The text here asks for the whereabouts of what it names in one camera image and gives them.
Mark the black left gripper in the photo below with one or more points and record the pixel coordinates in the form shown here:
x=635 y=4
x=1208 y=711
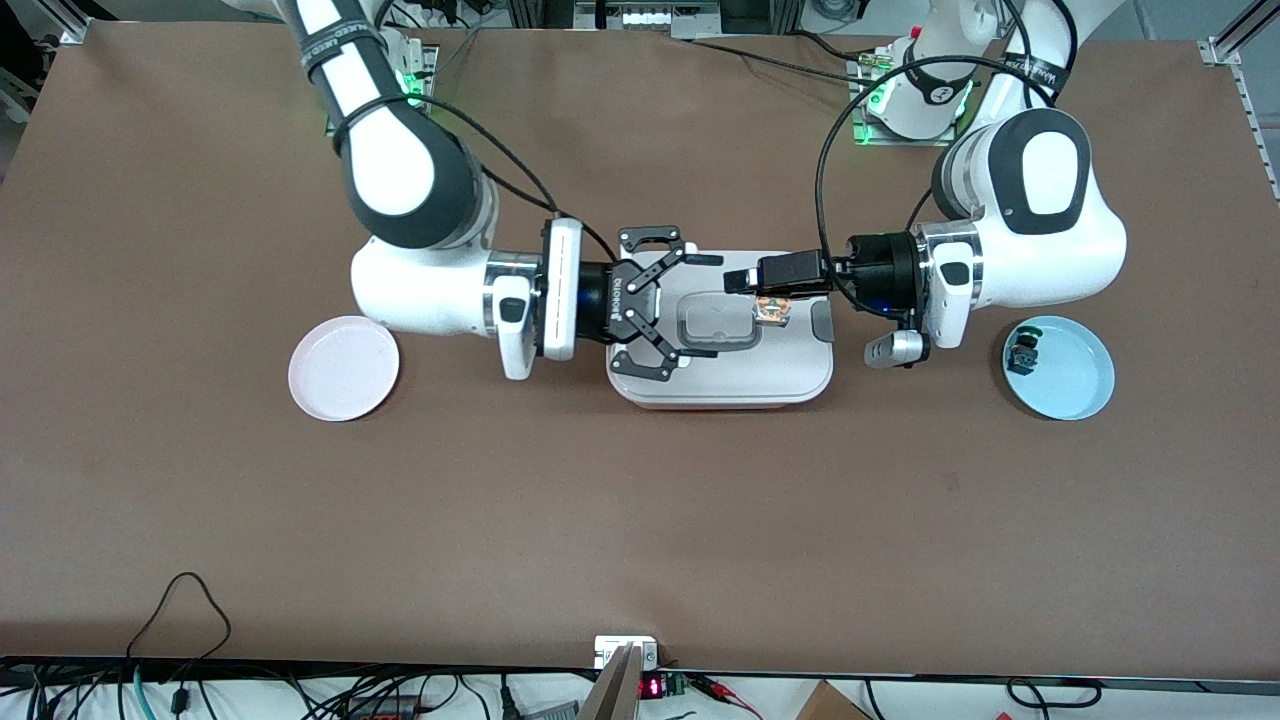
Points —
x=878 y=265

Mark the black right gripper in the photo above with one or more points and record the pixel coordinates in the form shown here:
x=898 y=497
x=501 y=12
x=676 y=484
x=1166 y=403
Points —
x=612 y=300

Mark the orange black switch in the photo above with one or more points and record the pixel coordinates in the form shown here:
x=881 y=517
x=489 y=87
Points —
x=772 y=312

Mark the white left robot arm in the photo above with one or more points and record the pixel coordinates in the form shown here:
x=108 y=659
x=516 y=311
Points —
x=1040 y=180

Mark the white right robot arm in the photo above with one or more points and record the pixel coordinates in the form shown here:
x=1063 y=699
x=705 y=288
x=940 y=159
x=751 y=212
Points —
x=400 y=160

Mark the light blue round plate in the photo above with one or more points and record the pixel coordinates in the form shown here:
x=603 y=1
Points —
x=1075 y=370

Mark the pink round plate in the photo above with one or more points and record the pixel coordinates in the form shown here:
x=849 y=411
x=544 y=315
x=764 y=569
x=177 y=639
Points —
x=340 y=370

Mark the small green circuit board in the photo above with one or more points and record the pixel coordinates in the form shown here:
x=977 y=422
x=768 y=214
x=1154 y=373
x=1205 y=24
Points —
x=677 y=685

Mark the red digit display module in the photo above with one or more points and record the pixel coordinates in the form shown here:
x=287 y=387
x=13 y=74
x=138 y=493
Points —
x=651 y=687

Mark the red clip lead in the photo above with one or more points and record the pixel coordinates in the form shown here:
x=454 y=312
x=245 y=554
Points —
x=720 y=690

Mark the grey angled beam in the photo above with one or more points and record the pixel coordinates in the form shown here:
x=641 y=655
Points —
x=610 y=695

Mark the brown cardboard piece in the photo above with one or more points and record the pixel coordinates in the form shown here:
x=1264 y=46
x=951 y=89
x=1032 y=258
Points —
x=830 y=705

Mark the green blue switch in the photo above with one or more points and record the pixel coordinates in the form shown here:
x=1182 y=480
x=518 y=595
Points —
x=1022 y=352

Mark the aluminium frame with white device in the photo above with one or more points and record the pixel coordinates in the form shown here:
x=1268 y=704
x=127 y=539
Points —
x=650 y=18

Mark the metal corner bracket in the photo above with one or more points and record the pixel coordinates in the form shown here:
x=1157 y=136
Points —
x=1225 y=45
x=72 y=30

